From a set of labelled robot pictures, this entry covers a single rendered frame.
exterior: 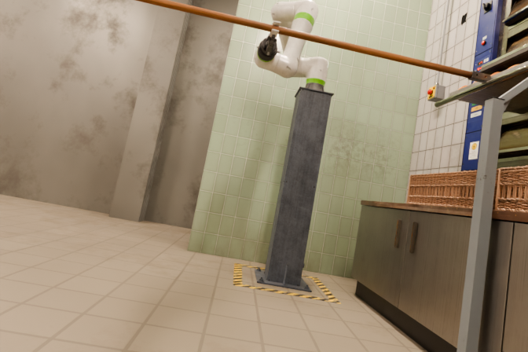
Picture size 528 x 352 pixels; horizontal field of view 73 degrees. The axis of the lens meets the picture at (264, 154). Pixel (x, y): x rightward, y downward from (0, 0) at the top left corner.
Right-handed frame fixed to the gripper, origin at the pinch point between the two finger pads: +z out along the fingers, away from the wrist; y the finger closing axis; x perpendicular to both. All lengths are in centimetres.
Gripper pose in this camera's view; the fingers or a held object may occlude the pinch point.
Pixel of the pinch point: (275, 29)
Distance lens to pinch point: 160.3
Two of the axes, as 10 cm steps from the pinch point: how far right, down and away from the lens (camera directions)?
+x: -9.7, -1.9, -1.1
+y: -1.8, 9.8, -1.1
